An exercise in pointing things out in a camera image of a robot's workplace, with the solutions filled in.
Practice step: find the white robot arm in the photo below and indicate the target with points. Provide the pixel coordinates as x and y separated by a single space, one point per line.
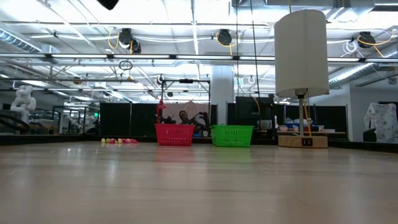
24 102

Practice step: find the long ceiling light strip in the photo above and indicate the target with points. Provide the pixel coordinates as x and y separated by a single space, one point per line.
140 57

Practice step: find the black partition panel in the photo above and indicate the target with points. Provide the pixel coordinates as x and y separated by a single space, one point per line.
329 118
115 119

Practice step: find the red stand fixture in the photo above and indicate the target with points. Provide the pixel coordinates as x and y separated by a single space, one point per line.
160 107

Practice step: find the white hanging cloth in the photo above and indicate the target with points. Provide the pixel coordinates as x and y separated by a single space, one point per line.
174 109

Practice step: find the person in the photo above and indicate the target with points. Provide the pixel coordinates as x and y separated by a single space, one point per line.
183 115

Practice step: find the black vertical pole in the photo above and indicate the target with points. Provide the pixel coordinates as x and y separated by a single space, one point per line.
237 46

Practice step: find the white building column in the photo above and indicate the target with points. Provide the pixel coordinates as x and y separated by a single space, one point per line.
222 93

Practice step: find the red plastic basket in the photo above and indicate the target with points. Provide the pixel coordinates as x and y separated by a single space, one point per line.
174 135

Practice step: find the green plastic basket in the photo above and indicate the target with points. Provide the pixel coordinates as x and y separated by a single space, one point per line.
231 136

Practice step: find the white shade wooden base lamp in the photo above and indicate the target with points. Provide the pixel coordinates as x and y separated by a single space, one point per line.
300 53

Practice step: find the blue plastic bin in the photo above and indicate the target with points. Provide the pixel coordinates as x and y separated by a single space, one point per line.
298 125

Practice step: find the wooden side table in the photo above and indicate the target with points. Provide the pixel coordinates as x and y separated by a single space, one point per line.
335 132

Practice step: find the white patterned garment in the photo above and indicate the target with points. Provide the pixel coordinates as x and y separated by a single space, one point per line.
384 121

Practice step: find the black gantry frame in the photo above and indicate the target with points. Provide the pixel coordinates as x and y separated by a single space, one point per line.
186 81

